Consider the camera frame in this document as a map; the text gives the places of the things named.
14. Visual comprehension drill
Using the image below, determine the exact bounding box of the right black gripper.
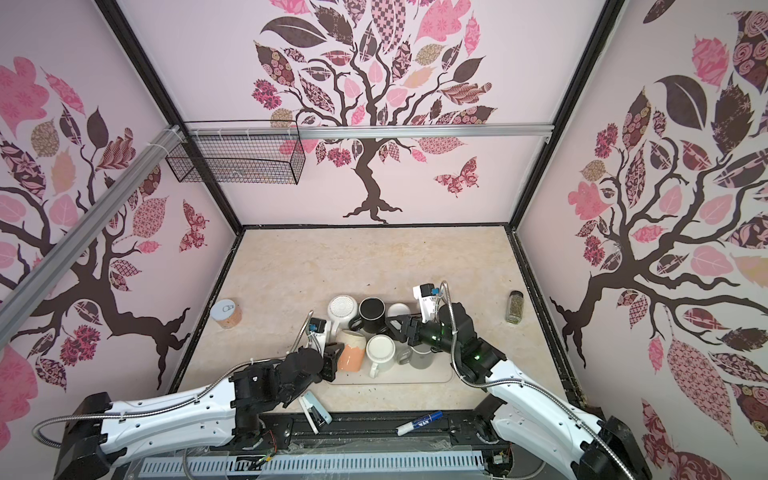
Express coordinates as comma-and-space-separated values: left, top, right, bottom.
386, 311, 462, 359

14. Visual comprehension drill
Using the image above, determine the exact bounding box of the peach orange mug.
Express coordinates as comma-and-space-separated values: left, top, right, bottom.
336, 330, 367, 373

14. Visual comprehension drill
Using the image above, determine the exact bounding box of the white ribbed-bottom mug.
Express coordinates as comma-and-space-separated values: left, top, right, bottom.
327, 295, 358, 337

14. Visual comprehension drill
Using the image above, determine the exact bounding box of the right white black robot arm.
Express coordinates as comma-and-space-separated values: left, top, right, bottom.
385, 303, 652, 479

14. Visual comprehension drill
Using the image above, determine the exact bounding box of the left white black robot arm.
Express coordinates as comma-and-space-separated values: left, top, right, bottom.
32, 343, 344, 479

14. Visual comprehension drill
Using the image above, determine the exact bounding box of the grey mug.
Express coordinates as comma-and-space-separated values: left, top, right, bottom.
397, 344, 435, 370

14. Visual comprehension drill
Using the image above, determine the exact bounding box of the translucent plastic tray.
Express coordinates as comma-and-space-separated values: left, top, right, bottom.
326, 323, 453, 385

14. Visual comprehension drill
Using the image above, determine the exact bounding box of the white teal stapler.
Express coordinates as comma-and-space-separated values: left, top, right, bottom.
299, 391, 332, 434

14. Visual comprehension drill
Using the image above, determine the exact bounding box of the blue white marker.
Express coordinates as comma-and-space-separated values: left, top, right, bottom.
396, 411, 443, 436

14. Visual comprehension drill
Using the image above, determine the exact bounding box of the orange tin can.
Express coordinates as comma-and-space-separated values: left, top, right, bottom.
210, 299, 242, 329

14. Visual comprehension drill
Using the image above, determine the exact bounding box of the glass spice jar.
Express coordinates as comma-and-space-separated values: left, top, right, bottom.
505, 290, 525, 325

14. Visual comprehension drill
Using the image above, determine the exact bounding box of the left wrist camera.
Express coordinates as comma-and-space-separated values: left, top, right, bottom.
306, 317, 328, 354

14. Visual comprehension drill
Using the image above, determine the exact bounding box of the black base frame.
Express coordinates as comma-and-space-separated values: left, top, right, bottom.
110, 407, 631, 480

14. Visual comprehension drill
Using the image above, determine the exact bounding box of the white slotted cable duct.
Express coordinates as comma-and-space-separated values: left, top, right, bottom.
135, 451, 485, 479

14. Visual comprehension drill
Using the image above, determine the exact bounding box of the horizontal aluminium rail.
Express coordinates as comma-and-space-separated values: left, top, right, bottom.
188, 123, 554, 140

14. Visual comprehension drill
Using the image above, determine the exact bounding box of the black wire basket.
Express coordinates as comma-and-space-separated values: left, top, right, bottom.
165, 120, 307, 185

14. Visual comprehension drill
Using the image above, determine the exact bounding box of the diagonal aluminium rail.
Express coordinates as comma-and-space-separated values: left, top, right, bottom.
1, 126, 183, 345

